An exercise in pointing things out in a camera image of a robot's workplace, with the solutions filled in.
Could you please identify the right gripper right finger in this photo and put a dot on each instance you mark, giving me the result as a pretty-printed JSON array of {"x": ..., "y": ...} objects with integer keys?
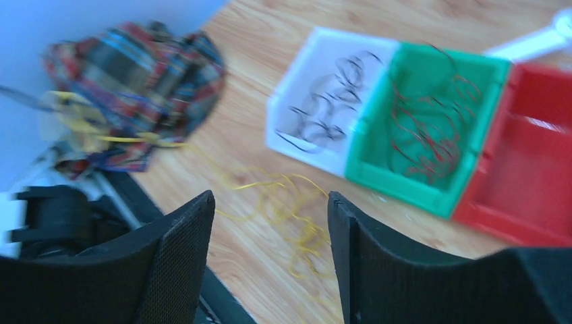
[{"x": 386, "y": 277}]

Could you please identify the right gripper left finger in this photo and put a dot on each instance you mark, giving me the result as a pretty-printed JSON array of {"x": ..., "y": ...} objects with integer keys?
[{"x": 103, "y": 284}]

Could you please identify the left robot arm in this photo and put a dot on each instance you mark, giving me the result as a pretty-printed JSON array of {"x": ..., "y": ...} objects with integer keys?
[{"x": 44, "y": 213}]

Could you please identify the green plastic bin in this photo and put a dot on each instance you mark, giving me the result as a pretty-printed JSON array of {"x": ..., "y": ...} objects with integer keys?
[{"x": 423, "y": 129}]

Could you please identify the red plastic bin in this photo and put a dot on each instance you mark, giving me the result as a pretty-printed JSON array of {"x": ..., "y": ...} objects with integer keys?
[{"x": 520, "y": 190}]

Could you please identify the white plastic bin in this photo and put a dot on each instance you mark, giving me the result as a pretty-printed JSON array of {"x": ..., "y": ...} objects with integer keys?
[{"x": 311, "y": 115}]

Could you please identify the plaid flannel shirt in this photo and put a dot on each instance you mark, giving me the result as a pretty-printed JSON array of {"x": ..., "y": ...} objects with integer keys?
[{"x": 146, "y": 88}]

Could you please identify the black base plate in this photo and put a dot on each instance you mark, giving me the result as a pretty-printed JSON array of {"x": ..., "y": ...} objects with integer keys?
[{"x": 180, "y": 288}]

